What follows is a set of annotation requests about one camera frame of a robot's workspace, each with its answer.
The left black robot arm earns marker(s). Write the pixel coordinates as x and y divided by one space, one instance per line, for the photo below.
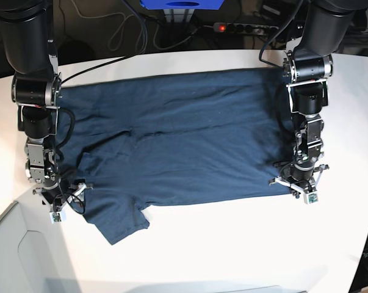
308 67

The dark blue T-shirt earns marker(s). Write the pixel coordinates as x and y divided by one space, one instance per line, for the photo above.
173 140

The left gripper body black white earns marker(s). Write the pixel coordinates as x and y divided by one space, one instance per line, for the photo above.
301 183

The black power strip red switch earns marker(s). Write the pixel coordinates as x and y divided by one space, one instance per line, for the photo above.
244 29

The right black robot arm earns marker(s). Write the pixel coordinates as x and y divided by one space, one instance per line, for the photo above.
27 32

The aluminium stand post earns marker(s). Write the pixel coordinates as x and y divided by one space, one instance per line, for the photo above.
178 15

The blue box on stand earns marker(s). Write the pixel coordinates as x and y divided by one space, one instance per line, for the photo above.
181 4

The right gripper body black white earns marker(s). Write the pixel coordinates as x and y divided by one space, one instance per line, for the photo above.
62 194

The grey plastic bin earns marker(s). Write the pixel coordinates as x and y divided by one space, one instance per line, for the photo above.
33 255

